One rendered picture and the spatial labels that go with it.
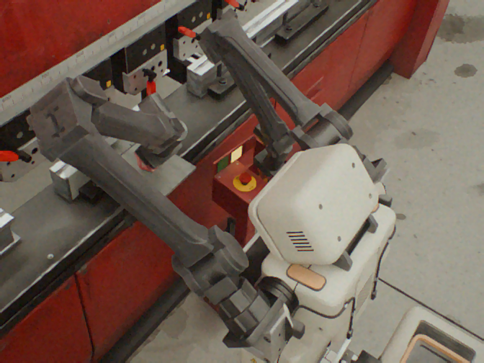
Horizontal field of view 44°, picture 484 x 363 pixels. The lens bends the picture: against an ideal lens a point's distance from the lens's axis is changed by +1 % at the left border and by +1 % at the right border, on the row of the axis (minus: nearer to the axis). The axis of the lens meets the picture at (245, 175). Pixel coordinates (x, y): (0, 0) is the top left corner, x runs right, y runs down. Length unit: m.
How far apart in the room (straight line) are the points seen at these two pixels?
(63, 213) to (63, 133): 0.77
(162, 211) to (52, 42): 0.52
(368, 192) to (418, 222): 1.78
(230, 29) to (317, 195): 0.53
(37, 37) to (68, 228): 0.54
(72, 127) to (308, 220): 0.41
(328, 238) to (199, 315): 1.46
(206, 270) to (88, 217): 0.64
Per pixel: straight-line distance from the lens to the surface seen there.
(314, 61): 2.35
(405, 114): 3.42
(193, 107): 1.91
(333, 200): 1.05
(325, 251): 1.04
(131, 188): 0.94
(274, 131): 1.64
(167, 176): 1.54
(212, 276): 1.05
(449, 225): 2.95
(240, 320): 1.06
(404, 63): 3.62
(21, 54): 1.29
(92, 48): 1.43
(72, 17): 1.35
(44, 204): 1.68
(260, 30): 2.10
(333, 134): 1.30
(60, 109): 0.93
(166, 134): 1.24
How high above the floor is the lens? 2.15
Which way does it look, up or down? 48 degrees down
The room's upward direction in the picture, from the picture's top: 7 degrees clockwise
